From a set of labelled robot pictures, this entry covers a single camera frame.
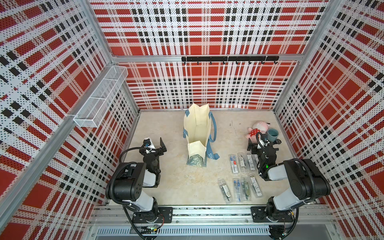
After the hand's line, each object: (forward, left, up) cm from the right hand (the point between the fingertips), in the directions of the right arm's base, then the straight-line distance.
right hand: (258, 138), depth 92 cm
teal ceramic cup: (+7, -13, -6) cm, 16 cm away
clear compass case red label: (-13, +16, -8) cm, 22 cm away
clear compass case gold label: (-13, +11, -8) cm, 19 cm away
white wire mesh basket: (+13, +104, +12) cm, 106 cm away
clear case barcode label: (-27, +6, -8) cm, 28 cm away
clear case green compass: (-29, +12, -8) cm, 32 cm away
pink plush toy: (+12, -5, -4) cm, 13 cm away
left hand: (-2, +64, +3) cm, 64 cm away
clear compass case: (-12, +5, -8) cm, 15 cm away
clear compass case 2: (-29, +23, -8) cm, 38 cm away
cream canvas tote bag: (+14, +37, -8) cm, 41 cm away
